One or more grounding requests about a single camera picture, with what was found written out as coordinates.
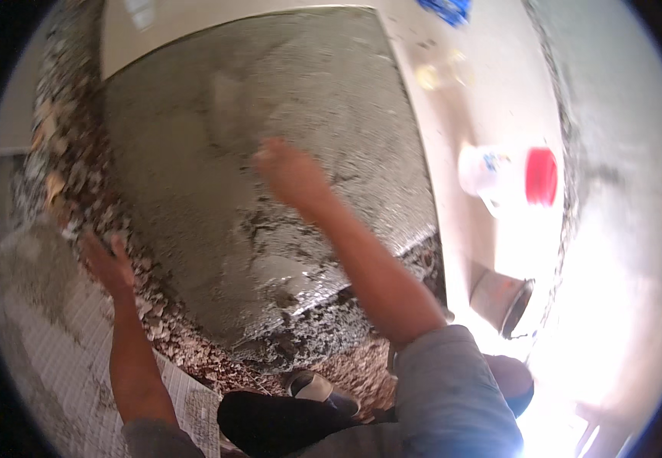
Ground person's left hand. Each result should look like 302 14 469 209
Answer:
79 232 137 300

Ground person's right hand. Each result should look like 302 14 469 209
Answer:
253 136 335 214

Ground grey wet mortar bed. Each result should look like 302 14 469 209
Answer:
102 6 441 367

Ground strip of broken stone rubble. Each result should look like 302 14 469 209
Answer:
13 0 447 420

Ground white woven sack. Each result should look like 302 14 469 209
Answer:
0 275 223 458

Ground blue plastic bag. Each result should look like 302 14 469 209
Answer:
417 0 473 27

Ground white tub with red lid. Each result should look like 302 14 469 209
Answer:
458 143 561 219

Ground person's legs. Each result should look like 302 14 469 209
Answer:
216 354 536 458

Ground metal bucket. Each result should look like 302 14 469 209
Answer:
468 268 536 340

